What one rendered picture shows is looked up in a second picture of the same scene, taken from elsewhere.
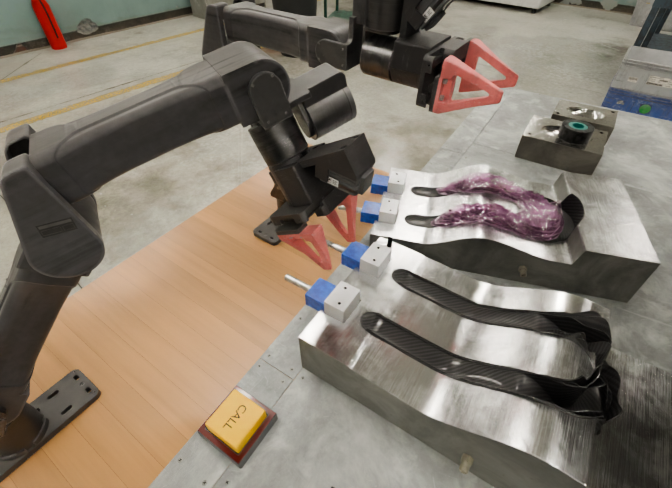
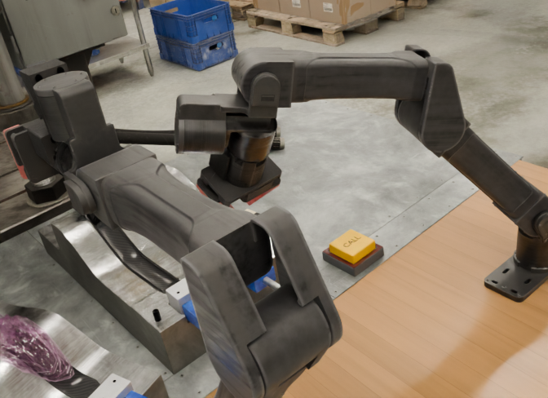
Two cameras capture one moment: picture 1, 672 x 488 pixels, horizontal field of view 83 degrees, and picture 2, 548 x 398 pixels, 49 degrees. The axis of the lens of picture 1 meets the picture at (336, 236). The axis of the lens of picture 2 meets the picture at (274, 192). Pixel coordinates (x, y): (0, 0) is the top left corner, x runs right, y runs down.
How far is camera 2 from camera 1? 114 cm
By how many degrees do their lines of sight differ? 104
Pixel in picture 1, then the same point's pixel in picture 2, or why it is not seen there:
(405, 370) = not seen: hidden behind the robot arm
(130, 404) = (451, 276)
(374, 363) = not seen: hidden behind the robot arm
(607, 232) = not seen: outside the picture
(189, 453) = (391, 248)
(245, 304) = (349, 350)
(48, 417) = (519, 267)
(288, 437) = (316, 250)
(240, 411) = (347, 244)
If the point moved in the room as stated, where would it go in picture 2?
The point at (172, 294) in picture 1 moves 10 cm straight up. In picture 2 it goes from (448, 373) to (448, 320)
